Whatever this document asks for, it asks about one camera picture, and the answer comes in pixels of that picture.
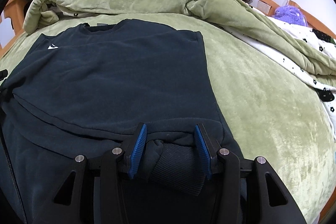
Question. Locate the green plush bed sheet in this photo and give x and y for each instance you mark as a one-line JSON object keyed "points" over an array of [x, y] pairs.
{"points": [[269, 111]]}

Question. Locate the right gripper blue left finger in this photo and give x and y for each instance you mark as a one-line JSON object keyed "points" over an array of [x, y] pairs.
{"points": [[133, 148]]}

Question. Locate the white floral pillow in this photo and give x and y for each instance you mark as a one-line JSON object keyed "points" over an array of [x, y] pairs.
{"points": [[328, 99]]}

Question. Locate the purple plush toy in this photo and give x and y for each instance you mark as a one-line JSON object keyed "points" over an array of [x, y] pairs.
{"points": [[291, 15]]}

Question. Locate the green quilt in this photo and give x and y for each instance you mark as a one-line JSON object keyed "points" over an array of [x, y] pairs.
{"points": [[226, 13]]}

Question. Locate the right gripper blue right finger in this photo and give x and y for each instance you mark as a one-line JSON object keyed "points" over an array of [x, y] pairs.
{"points": [[207, 150]]}

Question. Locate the dark navy sweatshirt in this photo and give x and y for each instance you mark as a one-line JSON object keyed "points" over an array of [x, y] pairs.
{"points": [[85, 90]]}

